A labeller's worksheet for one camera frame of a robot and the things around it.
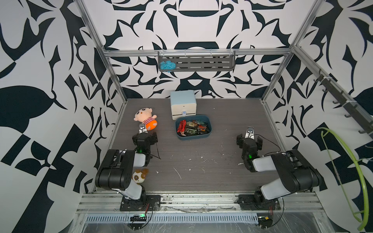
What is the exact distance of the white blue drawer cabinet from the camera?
99 cm

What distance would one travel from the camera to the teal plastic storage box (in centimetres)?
98

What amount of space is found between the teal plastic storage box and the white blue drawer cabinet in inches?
0.8
